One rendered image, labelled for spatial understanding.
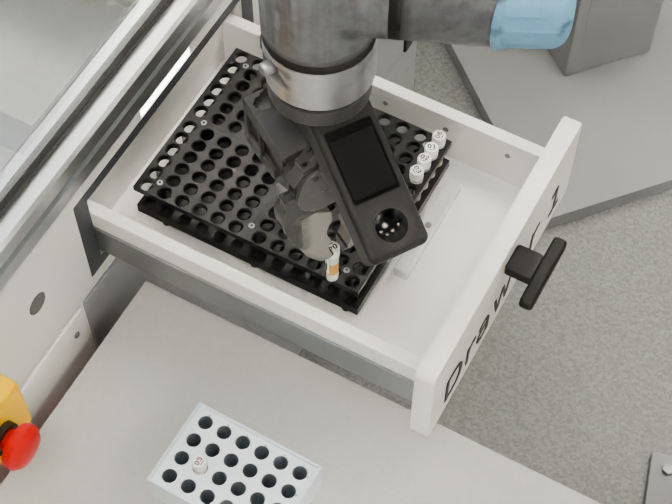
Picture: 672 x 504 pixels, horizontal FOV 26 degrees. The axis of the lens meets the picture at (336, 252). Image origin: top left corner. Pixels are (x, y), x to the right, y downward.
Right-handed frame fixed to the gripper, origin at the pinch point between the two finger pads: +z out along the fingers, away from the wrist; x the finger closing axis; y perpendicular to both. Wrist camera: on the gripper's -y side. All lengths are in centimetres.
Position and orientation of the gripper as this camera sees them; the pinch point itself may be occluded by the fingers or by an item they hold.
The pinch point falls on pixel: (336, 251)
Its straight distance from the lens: 113.2
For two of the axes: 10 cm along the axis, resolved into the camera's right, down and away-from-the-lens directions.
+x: -8.6, 4.4, -2.6
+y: -5.1, -7.4, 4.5
